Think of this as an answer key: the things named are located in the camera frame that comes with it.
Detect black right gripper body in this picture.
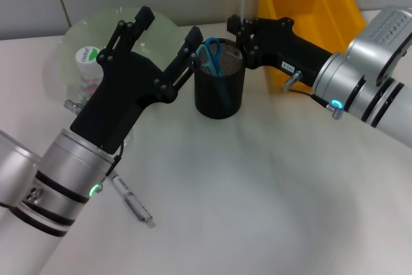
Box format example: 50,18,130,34
253,16,334,88

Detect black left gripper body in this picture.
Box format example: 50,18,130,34
70,52,177,156

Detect blue plastic scissors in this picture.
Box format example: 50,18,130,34
196,37,232,108

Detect grey white pen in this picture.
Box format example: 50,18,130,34
109,173,157,229

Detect translucent green fruit bowl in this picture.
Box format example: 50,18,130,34
59,6,186,95

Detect silver connector stub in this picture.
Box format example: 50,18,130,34
64,100,83,114

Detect black mesh cup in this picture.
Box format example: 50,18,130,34
192,38,247,120

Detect grey right gripper cable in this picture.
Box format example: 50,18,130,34
282,70,336,111

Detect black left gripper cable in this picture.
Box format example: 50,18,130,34
102,144,126,186

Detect right wrist camera housing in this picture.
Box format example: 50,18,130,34
347,5,412,84

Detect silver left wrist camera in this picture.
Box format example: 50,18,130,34
0,130,42,207

